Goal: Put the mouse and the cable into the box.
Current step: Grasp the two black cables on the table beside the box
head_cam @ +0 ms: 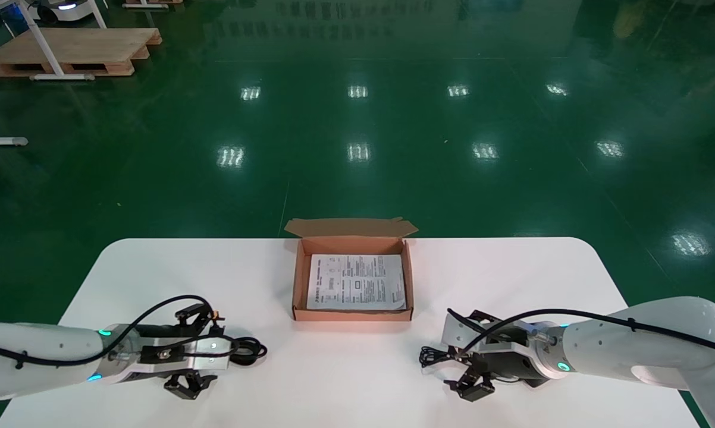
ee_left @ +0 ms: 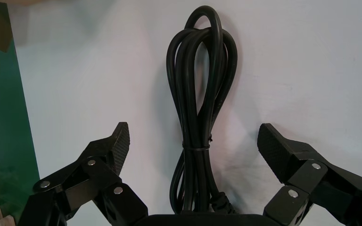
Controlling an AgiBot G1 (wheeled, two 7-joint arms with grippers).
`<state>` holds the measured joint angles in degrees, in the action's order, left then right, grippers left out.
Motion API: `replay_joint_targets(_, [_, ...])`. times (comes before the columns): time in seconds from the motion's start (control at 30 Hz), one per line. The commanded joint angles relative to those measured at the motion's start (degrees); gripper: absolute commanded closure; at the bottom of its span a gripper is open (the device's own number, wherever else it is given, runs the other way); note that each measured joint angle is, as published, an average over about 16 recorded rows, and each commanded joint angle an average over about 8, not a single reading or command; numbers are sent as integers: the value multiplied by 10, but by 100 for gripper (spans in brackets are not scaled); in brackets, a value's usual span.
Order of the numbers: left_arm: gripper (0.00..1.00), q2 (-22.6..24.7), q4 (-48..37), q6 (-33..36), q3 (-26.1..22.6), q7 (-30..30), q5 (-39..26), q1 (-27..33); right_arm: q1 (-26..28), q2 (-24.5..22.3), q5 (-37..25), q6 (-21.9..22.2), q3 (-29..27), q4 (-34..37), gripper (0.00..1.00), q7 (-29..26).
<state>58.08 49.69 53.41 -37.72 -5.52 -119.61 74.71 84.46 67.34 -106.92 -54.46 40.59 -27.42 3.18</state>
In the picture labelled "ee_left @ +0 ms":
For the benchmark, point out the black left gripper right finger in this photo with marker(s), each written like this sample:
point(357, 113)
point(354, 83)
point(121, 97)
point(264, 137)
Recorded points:
point(296, 162)

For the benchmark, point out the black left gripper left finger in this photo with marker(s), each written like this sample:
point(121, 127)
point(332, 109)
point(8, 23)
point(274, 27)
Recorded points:
point(106, 174)

